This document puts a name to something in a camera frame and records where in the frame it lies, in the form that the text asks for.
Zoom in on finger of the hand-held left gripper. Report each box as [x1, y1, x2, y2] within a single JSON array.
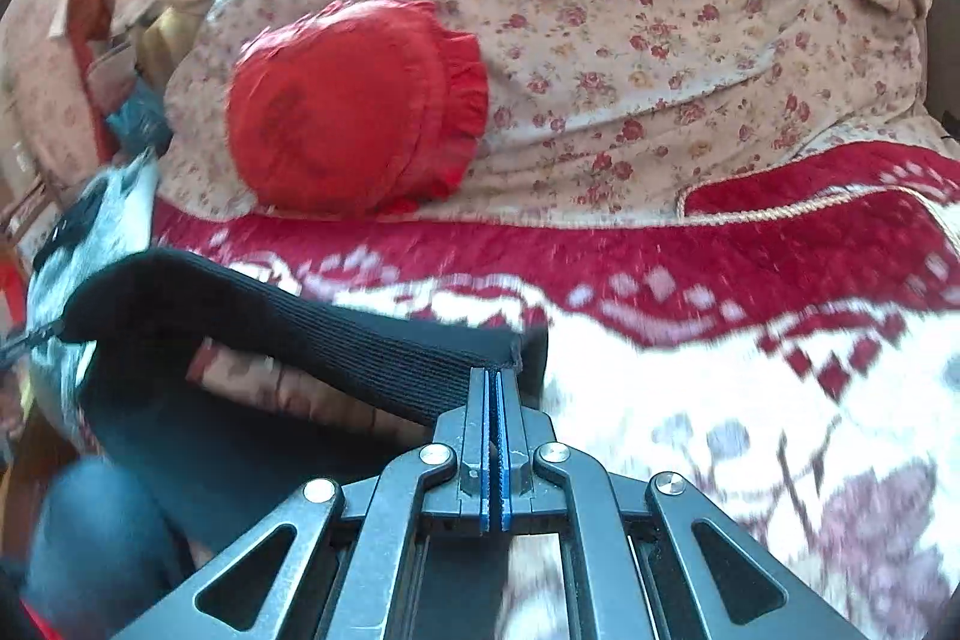
[[0, 322, 66, 366]]

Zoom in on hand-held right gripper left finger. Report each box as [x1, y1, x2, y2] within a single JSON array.
[[112, 368, 494, 640]]

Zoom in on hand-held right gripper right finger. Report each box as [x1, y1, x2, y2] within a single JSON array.
[[495, 368, 869, 640]]

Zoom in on black pants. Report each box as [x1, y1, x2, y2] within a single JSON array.
[[58, 248, 552, 536]]

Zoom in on grey-blue fluffy towel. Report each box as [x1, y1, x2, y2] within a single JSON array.
[[26, 152, 162, 431]]

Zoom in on teal plastic bag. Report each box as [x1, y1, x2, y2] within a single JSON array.
[[105, 89, 173, 151]]

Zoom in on red and white floral blanket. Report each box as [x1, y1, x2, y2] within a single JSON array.
[[150, 141, 960, 640]]

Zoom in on floral cloth cover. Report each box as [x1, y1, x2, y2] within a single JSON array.
[[0, 2, 98, 184]]

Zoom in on red jacket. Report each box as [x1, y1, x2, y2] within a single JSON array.
[[16, 599, 62, 640]]

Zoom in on red round ruffled cushion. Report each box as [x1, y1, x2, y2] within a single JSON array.
[[225, 0, 490, 217]]

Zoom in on floral quilt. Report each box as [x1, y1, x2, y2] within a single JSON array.
[[154, 0, 938, 225]]

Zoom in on dark strap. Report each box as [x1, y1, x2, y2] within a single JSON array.
[[34, 196, 104, 271]]

